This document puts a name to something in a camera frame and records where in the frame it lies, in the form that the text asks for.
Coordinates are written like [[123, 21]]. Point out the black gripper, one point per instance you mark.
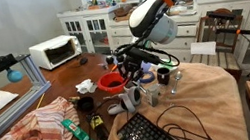
[[129, 65]]

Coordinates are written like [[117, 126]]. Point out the orange plastic bowl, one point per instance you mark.
[[111, 82]]

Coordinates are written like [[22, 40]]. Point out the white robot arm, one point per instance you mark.
[[148, 23]]

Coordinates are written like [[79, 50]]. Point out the black cup on towel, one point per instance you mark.
[[163, 75]]

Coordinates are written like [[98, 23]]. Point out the black round cup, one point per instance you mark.
[[85, 104]]

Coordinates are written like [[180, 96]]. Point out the white vr controller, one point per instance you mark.
[[124, 105], [133, 93]]

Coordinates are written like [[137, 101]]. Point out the white dresser cabinet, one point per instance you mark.
[[97, 30]]

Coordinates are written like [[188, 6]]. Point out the black computer mouse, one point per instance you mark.
[[83, 61]]

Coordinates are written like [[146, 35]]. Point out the crumpled white tissue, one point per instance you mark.
[[87, 86]]

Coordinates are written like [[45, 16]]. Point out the metal spoon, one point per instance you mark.
[[177, 77]]

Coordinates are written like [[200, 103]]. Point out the tan towel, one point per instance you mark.
[[207, 105]]

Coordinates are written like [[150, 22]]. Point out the black keyboard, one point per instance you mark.
[[140, 128]]

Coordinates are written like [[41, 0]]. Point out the white toaster oven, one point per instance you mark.
[[54, 52]]

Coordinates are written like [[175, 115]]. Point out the green packet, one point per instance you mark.
[[75, 130]]

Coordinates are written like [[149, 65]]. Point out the wooden chair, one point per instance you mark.
[[225, 42]]

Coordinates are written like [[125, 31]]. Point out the blue ball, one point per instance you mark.
[[14, 75]]

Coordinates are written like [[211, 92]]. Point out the aluminium frame stand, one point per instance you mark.
[[24, 93]]

